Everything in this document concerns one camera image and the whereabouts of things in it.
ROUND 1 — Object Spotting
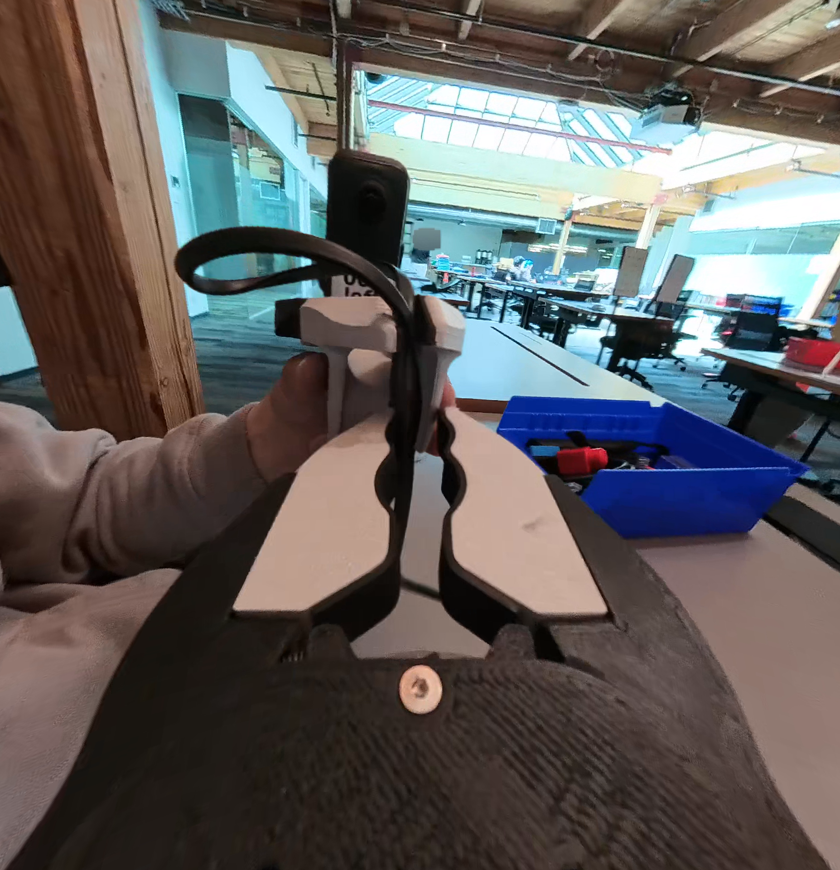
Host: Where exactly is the blue plastic bin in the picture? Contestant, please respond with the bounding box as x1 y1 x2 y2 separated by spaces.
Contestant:
496 396 810 539

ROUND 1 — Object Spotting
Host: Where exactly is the ceiling projector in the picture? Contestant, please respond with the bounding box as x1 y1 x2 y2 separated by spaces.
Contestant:
634 101 704 135

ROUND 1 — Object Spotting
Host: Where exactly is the person's left forearm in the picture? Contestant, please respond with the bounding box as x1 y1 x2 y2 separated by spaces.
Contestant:
0 400 270 592

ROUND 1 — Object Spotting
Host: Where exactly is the wooden post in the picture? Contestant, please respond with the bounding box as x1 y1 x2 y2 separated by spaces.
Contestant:
0 0 207 443

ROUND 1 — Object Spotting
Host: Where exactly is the black cable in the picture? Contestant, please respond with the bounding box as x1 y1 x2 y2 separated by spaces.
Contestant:
174 227 440 602

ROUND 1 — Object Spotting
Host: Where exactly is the grey desk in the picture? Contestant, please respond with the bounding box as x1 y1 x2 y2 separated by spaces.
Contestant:
352 318 840 870

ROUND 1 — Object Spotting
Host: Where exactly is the red plastic bin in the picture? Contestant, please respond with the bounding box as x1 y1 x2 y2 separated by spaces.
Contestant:
782 335 840 376

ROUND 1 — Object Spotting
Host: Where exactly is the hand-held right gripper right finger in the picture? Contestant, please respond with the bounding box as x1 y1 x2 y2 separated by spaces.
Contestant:
437 406 611 648

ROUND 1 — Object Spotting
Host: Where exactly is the red plastic block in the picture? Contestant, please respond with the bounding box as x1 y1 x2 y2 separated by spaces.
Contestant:
555 445 610 479

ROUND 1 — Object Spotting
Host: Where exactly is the person's grey sweatshirt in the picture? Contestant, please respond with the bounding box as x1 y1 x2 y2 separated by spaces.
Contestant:
0 567 186 870

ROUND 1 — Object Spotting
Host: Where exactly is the person's left hand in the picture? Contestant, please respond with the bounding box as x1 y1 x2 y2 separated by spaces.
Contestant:
246 352 334 482

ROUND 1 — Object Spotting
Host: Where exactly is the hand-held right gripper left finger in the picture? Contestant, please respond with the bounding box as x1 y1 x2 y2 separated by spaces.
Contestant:
232 410 404 644

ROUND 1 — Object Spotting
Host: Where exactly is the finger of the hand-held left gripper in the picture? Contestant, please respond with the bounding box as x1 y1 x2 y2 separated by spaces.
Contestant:
415 295 466 364
299 295 402 356

